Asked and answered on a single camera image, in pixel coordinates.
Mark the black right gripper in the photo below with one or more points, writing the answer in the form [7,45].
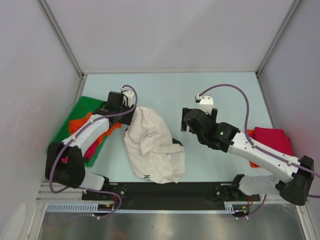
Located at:
[213,116]

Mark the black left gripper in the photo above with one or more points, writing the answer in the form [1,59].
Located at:
[127,120]

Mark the white and green t-shirt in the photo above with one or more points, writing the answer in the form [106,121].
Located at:
[151,150]

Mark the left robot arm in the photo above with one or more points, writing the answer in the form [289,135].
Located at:
[73,175]

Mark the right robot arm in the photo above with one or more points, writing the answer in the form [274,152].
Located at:
[291,177]

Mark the orange t-shirt in bin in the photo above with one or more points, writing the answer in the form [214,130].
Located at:
[76,124]

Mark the pink t-shirt in bin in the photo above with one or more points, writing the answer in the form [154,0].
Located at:
[91,150]

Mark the folded orange t-shirt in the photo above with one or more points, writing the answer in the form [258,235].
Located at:
[252,163]

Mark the folded pink t-shirt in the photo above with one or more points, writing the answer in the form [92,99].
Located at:
[273,138]

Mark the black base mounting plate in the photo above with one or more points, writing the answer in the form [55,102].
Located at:
[178,194]

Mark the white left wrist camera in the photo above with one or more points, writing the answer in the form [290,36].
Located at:
[128,96]

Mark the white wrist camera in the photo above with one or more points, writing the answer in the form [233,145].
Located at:
[128,96]
[205,103]

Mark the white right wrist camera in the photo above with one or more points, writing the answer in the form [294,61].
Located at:
[205,103]

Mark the slotted cable duct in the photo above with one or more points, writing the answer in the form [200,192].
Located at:
[104,208]

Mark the aluminium frame rail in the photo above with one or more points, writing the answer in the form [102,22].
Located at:
[68,195]

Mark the left aluminium corner post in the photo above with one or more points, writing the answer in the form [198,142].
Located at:
[43,4]

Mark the aluminium corner post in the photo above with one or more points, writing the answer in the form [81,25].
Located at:
[278,35]
[43,4]

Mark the right aluminium corner post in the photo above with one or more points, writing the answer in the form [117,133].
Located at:
[278,35]

